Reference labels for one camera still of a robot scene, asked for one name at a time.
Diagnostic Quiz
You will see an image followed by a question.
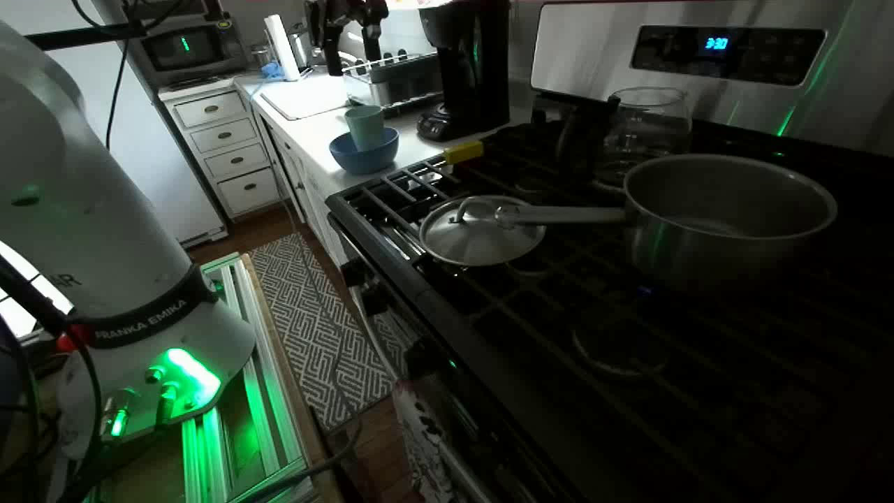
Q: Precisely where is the white cutting board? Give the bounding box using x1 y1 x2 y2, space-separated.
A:
256 73 358 122

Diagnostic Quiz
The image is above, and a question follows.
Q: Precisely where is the aluminium robot stand frame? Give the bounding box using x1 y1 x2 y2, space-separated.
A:
93 247 316 503

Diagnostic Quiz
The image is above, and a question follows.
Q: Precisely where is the white drawer cabinet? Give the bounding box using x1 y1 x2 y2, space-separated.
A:
155 78 288 221

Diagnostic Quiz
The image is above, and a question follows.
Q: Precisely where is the grey patterned floor rug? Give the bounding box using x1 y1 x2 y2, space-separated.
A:
245 232 403 436

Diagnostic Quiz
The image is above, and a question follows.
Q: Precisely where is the dark tall kitchen appliance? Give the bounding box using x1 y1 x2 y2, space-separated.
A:
305 0 390 78

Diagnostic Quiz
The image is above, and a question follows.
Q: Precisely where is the thin black hanging cable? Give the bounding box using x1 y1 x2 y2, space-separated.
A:
70 0 185 157

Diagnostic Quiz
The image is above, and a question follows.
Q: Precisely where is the glass coffee carafe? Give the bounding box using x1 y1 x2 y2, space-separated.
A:
597 84 695 183

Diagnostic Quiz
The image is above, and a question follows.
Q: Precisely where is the white counter cabinet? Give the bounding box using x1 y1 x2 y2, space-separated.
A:
245 85 450 274

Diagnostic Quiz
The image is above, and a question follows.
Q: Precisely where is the steel saucepan with handle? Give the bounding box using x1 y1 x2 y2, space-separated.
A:
456 151 840 291

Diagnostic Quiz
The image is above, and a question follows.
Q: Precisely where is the patterned dish towel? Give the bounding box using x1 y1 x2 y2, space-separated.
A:
389 305 496 503

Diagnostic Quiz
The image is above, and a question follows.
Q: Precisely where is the black gas stove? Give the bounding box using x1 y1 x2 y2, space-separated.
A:
323 0 894 503

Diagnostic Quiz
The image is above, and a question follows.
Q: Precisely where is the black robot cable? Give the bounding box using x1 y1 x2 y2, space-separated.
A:
0 254 108 503

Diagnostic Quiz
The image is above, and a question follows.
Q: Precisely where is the blue bowl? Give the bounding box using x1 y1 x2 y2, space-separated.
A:
327 124 403 175

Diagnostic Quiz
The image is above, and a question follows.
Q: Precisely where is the small yellow object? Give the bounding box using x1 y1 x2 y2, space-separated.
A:
442 136 488 166

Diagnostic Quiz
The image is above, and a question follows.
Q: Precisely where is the dark microwave oven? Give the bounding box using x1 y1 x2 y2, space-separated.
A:
129 11 245 91

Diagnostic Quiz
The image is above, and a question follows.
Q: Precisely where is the black coffee maker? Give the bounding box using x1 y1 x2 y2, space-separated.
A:
414 0 513 145

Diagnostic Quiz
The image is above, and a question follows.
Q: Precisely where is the round steel pot lid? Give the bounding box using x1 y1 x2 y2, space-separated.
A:
415 191 548 271

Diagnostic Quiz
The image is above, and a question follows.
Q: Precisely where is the teal cup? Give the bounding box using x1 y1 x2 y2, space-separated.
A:
343 98 389 151

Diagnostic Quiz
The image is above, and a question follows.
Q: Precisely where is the white paper towel roll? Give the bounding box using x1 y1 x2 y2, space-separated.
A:
262 11 305 84

